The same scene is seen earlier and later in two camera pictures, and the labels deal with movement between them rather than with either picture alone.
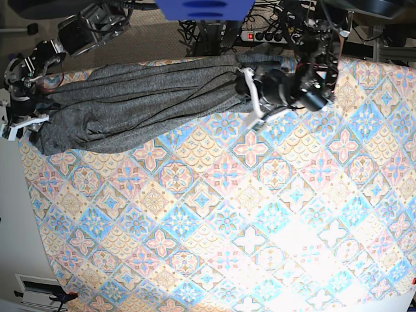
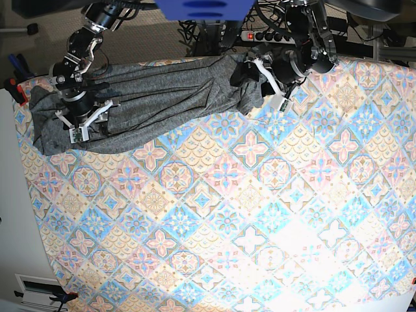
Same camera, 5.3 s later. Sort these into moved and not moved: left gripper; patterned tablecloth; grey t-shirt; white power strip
Moved: left gripper
Not moved: patterned tablecloth; grey t-shirt; white power strip
